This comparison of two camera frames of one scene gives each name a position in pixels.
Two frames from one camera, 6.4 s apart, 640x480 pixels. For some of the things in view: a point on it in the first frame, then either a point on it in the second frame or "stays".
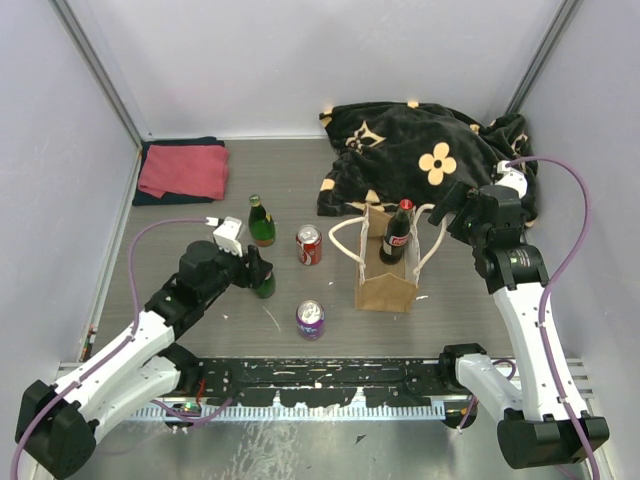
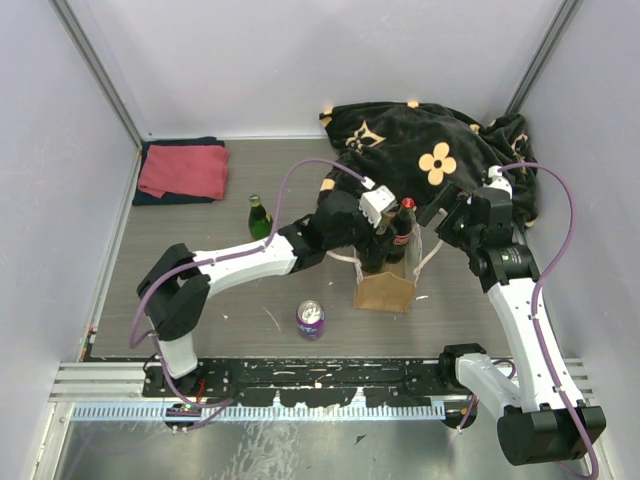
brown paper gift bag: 380,286 stays
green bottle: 261,225 stays
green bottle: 268,287 -> 378,248
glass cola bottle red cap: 396,234 stays
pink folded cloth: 185,170 stays
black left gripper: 259,266 -> 370,233
